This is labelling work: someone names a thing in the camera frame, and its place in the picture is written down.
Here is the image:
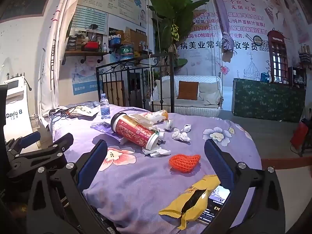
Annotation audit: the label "face wall poster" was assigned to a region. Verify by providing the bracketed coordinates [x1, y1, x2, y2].
[72, 54, 115, 95]

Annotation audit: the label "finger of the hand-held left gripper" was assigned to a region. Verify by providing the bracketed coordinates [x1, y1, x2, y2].
[6, 133, 74, 178]
[4, 131, 41, 156]

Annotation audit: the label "purple packet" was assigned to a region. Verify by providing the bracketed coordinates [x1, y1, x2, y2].
[90, 122, 125, 143]

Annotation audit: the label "black iron bed frame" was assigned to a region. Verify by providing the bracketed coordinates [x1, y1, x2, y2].
[96, 53, 176, 113]

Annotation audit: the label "blue plastic basket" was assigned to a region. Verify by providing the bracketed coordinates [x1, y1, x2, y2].
[108, 35, 121, 48]

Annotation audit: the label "black smartphone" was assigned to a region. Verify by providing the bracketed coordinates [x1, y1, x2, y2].
[196, 185, 231, 225]

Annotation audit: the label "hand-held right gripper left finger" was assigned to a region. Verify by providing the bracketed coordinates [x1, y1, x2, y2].
[27, 139, 109, 234]

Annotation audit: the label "red cylindrical canister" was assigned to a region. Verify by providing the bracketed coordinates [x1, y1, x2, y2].
[110, 113, 166, 150]

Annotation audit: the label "green floral cabinet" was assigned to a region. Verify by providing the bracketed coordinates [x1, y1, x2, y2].
[233, 78, 306, 123]

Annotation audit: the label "cream drink bottle orange cap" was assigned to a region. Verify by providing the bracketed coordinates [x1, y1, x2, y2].
[146, 110, 168, 125]

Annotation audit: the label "clear water bottle blue label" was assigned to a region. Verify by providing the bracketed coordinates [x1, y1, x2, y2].
[100, 93, 111, 119]

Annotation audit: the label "red bag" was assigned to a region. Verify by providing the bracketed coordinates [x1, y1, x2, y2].
[290, 119, 309, 152]

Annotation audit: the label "black cables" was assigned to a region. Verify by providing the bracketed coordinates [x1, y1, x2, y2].
[49, 106, 81, 120]

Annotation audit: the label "white standing machine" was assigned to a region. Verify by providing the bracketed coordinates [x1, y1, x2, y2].
[0, 77, 41, 152]

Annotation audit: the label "purple floral bed sheet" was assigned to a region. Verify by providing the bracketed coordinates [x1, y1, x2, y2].
[49, 104, 262, 234]

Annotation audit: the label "large printed wall banner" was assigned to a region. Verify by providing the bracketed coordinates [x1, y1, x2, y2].
[146, 0, 312, 88]

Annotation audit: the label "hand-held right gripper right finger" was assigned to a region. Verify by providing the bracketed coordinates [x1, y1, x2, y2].
[202, 138, 285, 234]

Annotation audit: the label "white wicker swing sofa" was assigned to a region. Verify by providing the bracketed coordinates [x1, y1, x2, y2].
[150, 75, 223, 117]

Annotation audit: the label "white printed paper bag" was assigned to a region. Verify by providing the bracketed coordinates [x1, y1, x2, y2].
[73, 106, 99, 117]

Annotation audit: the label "blue bordered wall poster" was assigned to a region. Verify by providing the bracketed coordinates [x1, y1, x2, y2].
[71, 5, 109, 36]

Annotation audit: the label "brown cushion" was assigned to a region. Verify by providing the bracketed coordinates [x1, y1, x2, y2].
[177, 81, 199, 100]

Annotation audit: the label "red base blender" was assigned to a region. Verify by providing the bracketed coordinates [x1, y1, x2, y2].
[85, 24, 100, 51]

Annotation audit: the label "brown cardboard boxes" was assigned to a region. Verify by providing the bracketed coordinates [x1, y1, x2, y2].
[122, 28, 147, 47]

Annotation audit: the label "wooden wall shelf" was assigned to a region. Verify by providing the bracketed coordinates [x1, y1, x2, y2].
[62, 50, 110, 65]

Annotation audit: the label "green banana plant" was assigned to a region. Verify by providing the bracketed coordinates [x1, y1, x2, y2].
[143, 0, 210, 66]

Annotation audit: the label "red phone booth cabinet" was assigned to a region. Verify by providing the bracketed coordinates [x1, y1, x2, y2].
[267, 30, 289, 84]

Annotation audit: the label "yellow snack packet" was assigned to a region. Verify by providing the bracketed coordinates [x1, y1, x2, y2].
[158, 175, 221, 230]

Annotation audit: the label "blue green water jug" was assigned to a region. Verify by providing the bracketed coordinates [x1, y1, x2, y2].
[119, 44, 135, 61]

